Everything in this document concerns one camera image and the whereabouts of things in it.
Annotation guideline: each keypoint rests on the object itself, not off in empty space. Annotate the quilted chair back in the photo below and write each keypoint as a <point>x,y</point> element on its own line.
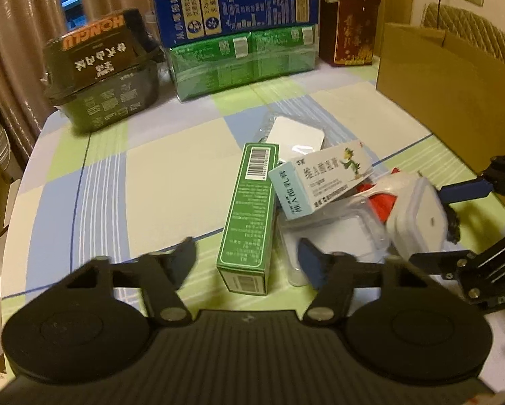
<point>476,23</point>

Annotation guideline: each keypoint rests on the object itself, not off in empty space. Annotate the flat clear plastic container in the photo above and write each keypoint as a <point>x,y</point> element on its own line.
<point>341,236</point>

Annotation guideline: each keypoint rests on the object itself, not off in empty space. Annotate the green carton pack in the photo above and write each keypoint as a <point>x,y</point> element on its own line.
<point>239,63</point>

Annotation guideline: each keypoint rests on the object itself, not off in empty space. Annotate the blue printed carton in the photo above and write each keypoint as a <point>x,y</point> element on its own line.
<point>235,8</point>

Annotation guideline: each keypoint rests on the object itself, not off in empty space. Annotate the dark red gift box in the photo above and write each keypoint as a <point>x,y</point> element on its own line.
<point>349,29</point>

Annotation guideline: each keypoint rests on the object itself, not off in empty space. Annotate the brown cardboard box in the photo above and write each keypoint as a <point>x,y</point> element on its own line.
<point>446,93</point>

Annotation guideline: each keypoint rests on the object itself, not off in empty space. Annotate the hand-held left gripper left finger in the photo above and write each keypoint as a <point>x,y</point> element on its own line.
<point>180,261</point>

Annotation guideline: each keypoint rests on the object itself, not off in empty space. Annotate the white card in clear bag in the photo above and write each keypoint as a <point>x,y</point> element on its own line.
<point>294,135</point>

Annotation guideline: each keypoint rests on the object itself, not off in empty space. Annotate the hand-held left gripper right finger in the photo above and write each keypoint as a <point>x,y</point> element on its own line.
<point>309,261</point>

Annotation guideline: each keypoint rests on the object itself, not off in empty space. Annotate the beige curtain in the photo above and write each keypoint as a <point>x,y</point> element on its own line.
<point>20,29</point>

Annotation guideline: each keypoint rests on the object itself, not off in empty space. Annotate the clear container with white lid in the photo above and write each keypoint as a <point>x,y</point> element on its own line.
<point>421,215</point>

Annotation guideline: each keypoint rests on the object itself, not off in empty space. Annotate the long green box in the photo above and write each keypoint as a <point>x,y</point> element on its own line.
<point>246,219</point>

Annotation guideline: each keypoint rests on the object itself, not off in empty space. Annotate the white medicine box parrot print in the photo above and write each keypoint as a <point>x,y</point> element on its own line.
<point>320,181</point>

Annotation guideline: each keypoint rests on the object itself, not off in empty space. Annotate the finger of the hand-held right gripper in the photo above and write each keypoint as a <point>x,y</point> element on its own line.
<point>442,263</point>
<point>463,190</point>

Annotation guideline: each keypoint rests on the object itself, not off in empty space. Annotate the red snack packet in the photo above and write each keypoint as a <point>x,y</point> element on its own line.
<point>379,204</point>

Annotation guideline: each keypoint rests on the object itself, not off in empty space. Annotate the black food container box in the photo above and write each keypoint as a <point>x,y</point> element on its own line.
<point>100,80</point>

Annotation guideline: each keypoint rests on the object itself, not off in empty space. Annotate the desktop with checked tablecloth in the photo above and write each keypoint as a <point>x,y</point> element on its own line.
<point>151,185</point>

